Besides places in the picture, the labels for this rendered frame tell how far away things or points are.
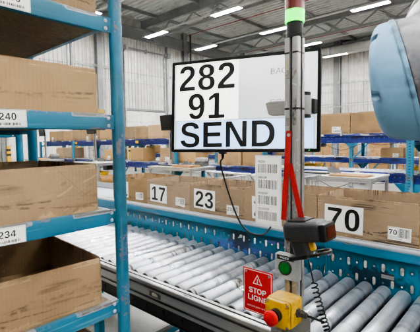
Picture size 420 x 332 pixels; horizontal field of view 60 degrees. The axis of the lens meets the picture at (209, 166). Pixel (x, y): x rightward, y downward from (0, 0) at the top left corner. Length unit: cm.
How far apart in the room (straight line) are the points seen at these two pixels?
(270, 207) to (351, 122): 543
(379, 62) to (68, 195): 61
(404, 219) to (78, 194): 115
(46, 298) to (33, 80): 42
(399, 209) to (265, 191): 64
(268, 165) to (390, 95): 60
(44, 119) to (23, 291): 32
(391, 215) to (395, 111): 109
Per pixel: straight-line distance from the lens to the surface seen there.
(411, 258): 148
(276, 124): 111
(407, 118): 47
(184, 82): 123
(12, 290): 78
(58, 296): 82
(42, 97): 76
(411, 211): 151
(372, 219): 155
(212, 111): 118
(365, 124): 632
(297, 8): 103
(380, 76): 46
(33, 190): 76
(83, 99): 80
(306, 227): 91
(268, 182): 102
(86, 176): 81
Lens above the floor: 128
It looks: 4 degrees down
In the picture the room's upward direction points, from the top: 1 degrees counter-clockwise
